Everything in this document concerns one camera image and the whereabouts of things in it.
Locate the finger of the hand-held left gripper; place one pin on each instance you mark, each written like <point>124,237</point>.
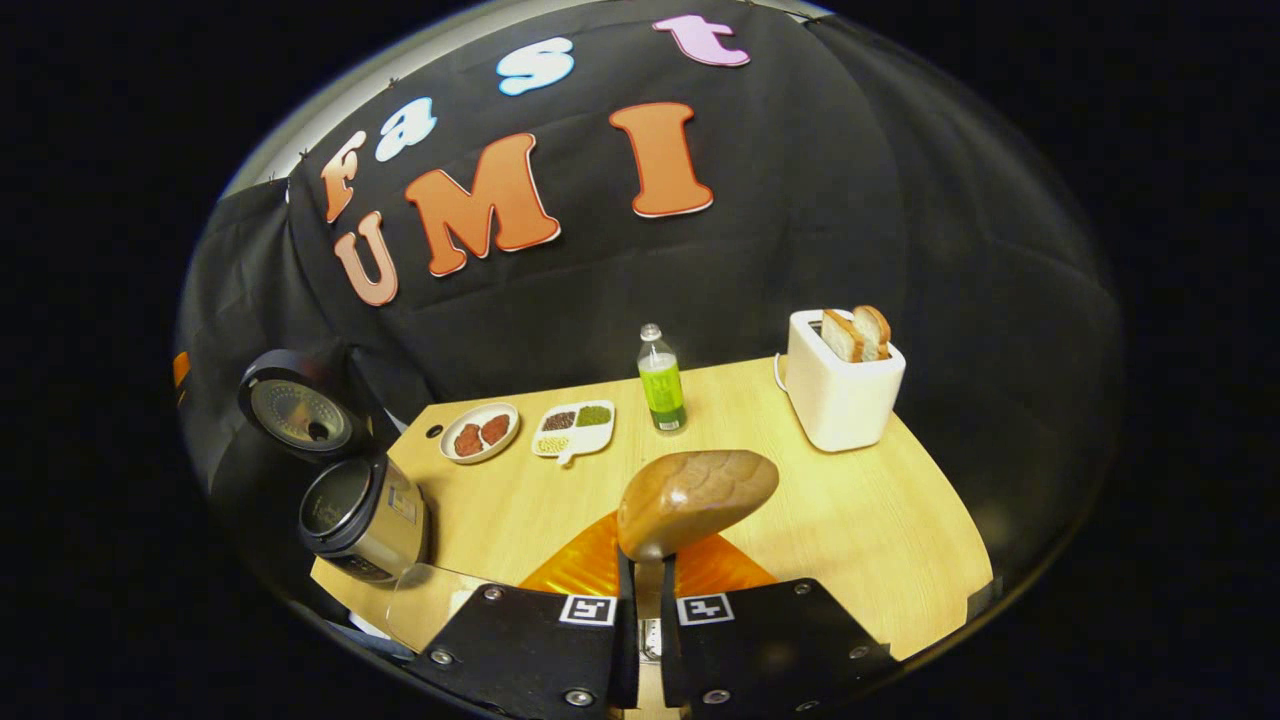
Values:
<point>181,372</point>

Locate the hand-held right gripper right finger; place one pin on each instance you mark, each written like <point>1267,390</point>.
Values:
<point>668,650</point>

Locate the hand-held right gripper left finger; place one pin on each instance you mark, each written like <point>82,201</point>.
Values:
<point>625,640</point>

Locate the wooden spoon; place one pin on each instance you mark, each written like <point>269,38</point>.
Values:
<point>700,500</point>

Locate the black silver rice cooker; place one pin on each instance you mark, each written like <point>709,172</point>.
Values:
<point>370,520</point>

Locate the white divided grain dish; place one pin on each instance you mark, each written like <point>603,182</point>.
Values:
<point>572,432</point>

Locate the white round plate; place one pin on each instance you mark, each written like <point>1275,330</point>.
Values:
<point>505,450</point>

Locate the red meat piece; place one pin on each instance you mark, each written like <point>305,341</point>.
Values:
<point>468,440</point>
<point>495,430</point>

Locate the green drink bottle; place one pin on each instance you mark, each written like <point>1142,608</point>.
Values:
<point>662,390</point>

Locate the white toaster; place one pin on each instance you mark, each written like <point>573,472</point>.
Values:
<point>840,405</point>

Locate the toast bread slice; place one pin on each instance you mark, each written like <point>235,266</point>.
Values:
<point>842,338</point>
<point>875,330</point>

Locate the black backdrop cloth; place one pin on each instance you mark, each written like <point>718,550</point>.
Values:
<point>800,200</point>

